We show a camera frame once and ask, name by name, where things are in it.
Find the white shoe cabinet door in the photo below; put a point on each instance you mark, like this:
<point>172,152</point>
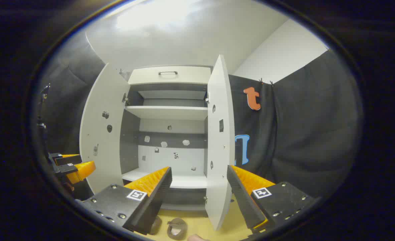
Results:
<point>103,150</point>
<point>219,150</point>

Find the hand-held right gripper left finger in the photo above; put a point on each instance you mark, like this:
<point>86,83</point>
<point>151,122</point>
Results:
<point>157,201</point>

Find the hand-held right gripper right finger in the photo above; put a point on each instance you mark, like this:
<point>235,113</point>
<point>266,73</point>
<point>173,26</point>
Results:
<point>242,201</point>

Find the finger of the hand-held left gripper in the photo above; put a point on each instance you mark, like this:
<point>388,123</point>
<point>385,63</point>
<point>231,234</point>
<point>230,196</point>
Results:
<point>67,169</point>
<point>67,160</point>

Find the white cabinet drawer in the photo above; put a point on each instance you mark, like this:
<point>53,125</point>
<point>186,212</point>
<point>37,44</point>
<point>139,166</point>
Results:
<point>150,78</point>

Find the black backdrop cloth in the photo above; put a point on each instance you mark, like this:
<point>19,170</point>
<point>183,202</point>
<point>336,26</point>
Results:
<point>301,134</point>
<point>70,100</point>

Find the white shoe cabinet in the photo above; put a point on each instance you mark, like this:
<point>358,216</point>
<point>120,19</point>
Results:
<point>170,112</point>

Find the brown fuzzy shoe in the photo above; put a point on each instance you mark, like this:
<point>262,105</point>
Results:
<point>156,225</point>
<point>180,223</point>

